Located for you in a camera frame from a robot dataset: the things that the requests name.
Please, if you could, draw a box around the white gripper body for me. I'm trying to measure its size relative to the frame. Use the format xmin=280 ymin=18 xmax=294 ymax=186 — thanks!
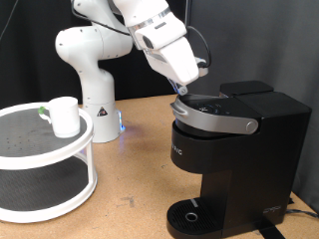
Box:
xmin=134 ymin=18 xmax=200 ymax=87

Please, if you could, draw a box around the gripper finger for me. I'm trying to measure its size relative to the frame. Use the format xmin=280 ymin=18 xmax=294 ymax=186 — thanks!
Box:
xmin=167 ymin=78 xmax=189 ymax=97

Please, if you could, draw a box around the black Keurig coffee machine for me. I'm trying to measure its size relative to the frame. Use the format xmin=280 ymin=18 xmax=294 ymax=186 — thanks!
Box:
xmin=165 ymin=80 xmax=313 ymax=239

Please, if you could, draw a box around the grey partition panel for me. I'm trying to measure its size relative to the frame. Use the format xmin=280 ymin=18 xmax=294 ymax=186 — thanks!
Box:
xmin=180 ymin=0 xmax=319 ymax=213

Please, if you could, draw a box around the white mug with green tape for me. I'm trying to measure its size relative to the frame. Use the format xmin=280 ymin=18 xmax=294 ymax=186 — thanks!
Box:
xmin=37 ymin=96 xmax=82 ymax=139

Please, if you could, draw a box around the black backdrop curtain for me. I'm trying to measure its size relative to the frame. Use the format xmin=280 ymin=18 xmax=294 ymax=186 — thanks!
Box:
xmin=0 ymin=0 xmax=187 ymax=110

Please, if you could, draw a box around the white two-tier turntable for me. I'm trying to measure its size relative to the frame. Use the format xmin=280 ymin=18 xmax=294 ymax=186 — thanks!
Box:
xmin=0 ymin=101 xmax=99 ymax=224

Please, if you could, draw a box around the black tape strip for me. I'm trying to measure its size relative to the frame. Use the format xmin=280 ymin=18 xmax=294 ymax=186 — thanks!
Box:
xmin=253 ymin=217 xmax=287 ymax=239

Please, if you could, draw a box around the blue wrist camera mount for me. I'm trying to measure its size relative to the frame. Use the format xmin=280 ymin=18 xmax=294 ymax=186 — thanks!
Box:
xmin=194 ymin=57 xmax=210 ymax=78

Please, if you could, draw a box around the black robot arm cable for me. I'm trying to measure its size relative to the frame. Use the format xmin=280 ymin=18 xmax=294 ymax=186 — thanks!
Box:
xmin=71 ymin=0 xmax=212 ymax=69

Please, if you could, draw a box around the braided machine power cable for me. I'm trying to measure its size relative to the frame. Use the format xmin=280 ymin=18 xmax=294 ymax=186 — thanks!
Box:
xmin=285 ymin=197 xmax=319 ymax=220

